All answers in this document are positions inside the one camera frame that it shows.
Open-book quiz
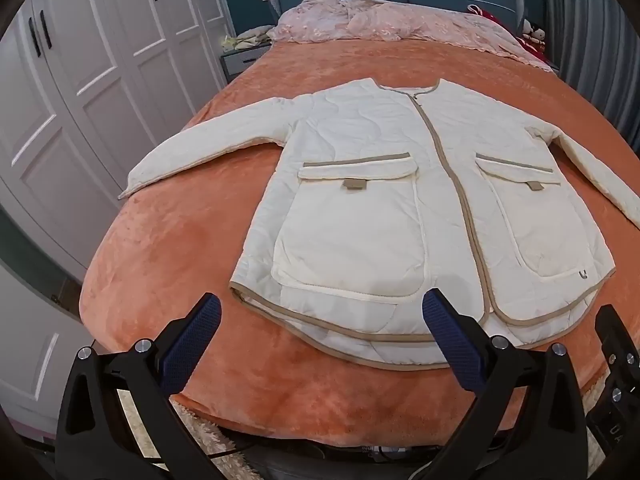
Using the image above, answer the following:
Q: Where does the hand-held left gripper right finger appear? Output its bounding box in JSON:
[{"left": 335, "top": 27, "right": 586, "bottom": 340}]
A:
[{"left": 421, "top": 287, "right": 591, "bottom": 480}]

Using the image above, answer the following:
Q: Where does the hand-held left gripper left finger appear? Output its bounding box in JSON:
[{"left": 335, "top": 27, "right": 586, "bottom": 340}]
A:
[{"left": 55, "top": 292, "right": 223, "bottom": 480}]

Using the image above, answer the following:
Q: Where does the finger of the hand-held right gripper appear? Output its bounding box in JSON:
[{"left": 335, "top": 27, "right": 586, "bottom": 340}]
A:
[{"left": 594, "top": 304, "right": 640, "bottom": 411}]

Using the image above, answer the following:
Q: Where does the cream quilted jacket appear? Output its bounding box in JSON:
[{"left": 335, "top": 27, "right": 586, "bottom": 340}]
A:
[{"left": 117, "top": 77, "right": 640, "bottom": 372}]

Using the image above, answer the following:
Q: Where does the cream shaggy rug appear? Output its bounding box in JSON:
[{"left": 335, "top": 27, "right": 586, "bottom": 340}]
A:
[{"left": 169, "top": 396, "right": 237, "bottom": 463}]

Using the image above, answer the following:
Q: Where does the orange plush blanket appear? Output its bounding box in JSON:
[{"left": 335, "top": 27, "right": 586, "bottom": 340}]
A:
[{"left": 77, "top": 40, "right": 640, "bottom": 448}]

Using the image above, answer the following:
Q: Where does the grey curtain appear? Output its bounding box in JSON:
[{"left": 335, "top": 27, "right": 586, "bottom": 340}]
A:
[{"left": 542, "top": 0, "right": 640, "bottom": 152}]

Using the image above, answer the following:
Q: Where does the grey nightstand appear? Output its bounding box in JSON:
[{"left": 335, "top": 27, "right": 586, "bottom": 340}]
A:
[{"left": 220, "top": 40, "right": 273, "bottom": 84}]

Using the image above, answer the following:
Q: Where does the white panelled wardrobe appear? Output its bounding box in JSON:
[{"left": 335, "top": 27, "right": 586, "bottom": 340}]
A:
[{"left": 0, "top": 0, "right": 236, "bottom": 436}]

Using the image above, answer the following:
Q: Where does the red cushion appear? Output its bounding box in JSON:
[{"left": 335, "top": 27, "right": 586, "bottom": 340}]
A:
[{"left": 520, "top": 37, "right": 547, "bottom": 64}]

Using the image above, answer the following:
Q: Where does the beige cloth on nightstand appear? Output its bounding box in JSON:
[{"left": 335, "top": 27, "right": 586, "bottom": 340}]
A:
[{"left": 235, "top": 25, "right": 274, "bottom": 51}]

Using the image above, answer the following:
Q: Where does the pink floral quilt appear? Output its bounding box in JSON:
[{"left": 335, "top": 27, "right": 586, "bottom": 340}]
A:
[{"left": 267, "top": 0, "right": 553, "bottom": 71}]

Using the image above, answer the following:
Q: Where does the small plush toy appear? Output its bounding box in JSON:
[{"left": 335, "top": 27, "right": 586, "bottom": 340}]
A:
[{"left": 520, "top": 19, "right": 547, "bottom": 43}]

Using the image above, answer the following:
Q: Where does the red cloth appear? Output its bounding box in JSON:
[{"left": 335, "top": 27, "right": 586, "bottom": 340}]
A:
[{"left": 467, "top": 4, "right": 502, "bottom": 22}]

